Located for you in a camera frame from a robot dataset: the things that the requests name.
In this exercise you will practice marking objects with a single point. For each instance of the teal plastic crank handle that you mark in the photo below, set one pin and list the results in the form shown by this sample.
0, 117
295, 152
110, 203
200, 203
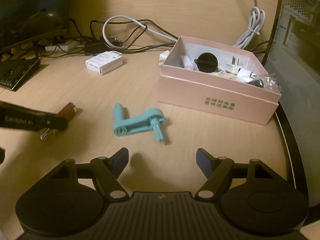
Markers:
151, 120

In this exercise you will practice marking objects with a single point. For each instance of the white round case in box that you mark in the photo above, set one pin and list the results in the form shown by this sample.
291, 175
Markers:
245, 76

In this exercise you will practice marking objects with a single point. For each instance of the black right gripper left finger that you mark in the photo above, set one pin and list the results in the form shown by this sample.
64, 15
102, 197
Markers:
106, 171

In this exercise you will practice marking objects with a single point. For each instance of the black keyboard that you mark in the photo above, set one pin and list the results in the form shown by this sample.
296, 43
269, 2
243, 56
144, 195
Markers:
14, 73

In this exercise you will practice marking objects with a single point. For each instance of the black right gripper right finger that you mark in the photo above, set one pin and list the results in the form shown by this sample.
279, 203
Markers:
218, 174

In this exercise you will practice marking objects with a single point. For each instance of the pink cardboard box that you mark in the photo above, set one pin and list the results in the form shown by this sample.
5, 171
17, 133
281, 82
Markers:
207, 92

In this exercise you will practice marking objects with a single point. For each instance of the computer tower case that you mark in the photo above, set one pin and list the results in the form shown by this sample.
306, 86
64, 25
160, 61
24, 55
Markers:
294, 59

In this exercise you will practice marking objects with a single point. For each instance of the white ethernet adapter with cable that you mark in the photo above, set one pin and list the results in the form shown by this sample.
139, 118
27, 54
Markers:
186, 62

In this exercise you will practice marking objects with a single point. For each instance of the black round object in box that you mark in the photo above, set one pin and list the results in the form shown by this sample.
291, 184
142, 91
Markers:
207, 63

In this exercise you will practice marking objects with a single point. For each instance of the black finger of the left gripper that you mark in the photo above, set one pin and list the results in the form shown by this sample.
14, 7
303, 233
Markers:
18, 117

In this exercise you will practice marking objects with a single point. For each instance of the small white product box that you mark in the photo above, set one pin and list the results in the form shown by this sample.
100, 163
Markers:
105, 62

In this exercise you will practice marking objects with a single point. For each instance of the white power strip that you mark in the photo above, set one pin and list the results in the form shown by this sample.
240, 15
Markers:
64, 47

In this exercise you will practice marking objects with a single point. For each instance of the white round plug adapter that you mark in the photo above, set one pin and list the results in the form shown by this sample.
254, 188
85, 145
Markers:
234, 66

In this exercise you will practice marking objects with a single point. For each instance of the red silver car charger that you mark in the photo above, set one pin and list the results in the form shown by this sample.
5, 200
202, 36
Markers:
68, 112

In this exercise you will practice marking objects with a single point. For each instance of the dark computer monitor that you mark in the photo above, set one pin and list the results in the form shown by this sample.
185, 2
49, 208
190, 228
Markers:
25, 21

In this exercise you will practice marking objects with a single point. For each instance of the white square charger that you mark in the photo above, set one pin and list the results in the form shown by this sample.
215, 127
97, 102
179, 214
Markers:
163, 56

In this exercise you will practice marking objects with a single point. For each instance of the clear bag with black part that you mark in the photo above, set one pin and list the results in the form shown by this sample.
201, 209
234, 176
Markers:
265, 81

